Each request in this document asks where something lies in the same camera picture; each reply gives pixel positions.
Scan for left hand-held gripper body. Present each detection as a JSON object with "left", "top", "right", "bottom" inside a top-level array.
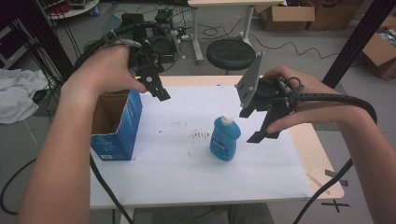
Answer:
[{"left": 125, "top": 36, "right": 163, "bottom": 94}]

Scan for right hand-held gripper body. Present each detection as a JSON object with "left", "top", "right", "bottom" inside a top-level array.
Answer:
[{"left": 234, "top": 50, "right": 305, "bottom": 120}]

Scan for person's left hand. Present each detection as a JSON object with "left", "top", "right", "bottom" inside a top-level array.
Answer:
[{"left": 60, "top": 44, "right": 148, "bottom": 105}]

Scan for person's right hand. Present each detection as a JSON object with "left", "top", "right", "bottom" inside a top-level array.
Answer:
[{"left": 262, "top": 64, "right": 373, "bottom": 135}]

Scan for black equipment on floor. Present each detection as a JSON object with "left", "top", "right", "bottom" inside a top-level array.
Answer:
[{"left": 120, "top": 8, "right": 189, "bottom": 64}]

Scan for blue bottle with white cap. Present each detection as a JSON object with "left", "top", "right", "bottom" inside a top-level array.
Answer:
[{"left": 208, "top": 112, "right": 243, "bottom": 162}]

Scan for blue cardboard box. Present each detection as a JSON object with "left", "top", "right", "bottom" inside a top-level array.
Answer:
[{"left": 90, "top": 89, "right": 144, "bottom": 162}]

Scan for black round stool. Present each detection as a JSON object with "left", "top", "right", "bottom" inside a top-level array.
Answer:
[{"left": 205, "top": 38, "right": 257, "bottom": 76}]

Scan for open brown cardboard box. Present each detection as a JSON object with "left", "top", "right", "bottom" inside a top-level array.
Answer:
[{"left": 254, "top": 0, "right": 317, "bottom": 32}]

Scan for white table mat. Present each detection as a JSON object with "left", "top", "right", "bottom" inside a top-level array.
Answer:
[{"left": 89, "top": 85, "right": 314, "bottom": 210}]

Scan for grey tape pieces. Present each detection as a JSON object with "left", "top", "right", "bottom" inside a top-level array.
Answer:
[{"left": 324, "top": 169, "right": 349, "bottom": 188}]

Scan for round white table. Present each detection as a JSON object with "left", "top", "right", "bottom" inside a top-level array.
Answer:
[{"left": 46, "top": 0, "right": 101, "bottom": 21}]

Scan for closed brown cardboard box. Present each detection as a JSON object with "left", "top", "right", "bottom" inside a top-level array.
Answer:
[{"left": 305, "top": 0, "right": 366, "bottom": 32}]

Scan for black metal stand pole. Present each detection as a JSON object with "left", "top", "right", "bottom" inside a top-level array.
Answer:
[{"left": 321, "top": 0, "right": 396, "bottom": 90}]

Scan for cardboard box with contents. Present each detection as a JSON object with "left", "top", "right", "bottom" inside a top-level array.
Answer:
[{"left": 360, "top": 14, "right": 396, "bottom": 80}]

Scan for white cloth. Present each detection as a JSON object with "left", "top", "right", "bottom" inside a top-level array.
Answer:
[{"left": 0, "top": 67, "right": 50, "bottom": 125}]

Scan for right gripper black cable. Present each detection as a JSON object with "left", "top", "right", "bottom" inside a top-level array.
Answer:
[{"left": 291, "top": 92, "right": 378, "bottom": 224}]

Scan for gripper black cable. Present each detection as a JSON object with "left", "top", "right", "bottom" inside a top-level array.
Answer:
[
  {"left": 72, "top": 21, "right": 166, "bottom": 224},
  {"left": 291, "top": 92, "right": 378, "bottom": 224}
]

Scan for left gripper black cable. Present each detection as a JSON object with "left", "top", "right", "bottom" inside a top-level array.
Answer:
[{"left": 72, "top": 21, "right": 166, "bottom": 224}]

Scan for black floor cable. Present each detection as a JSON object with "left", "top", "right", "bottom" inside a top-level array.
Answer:
[{"left": 0, "top": 157, "right": 38, "bottom": 216}]

